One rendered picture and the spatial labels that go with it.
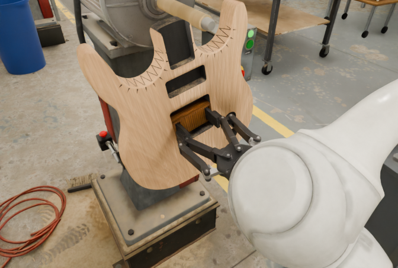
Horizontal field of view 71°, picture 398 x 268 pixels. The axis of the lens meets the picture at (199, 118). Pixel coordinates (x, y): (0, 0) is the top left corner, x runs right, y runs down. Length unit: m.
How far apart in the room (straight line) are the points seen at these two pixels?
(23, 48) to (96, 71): 2.99
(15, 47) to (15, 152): 1.34
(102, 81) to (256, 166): 0.32
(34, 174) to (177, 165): 1.63
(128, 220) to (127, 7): 0.96
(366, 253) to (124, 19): 0.65
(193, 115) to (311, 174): 0.41
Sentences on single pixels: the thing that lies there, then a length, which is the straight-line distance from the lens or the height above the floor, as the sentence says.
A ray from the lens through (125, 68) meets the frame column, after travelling 0.95.
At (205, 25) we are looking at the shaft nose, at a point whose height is 1.25.
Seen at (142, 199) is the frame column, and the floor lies 0.36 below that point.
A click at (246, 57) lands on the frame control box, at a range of 0.98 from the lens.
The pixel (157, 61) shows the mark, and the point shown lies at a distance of 0.54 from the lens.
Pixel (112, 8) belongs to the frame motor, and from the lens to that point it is 0.72.
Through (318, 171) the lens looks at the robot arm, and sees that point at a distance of 0.24.
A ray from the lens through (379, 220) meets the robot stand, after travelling 1.36.
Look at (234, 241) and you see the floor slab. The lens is 1.65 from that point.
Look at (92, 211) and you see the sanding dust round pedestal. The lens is 1.82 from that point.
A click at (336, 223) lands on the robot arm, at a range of 0.26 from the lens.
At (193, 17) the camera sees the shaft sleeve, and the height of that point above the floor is 1.26.
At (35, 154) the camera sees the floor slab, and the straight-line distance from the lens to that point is 2.36.
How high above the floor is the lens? 1.43
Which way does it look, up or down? 37 degrees down
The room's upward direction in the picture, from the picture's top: straight up
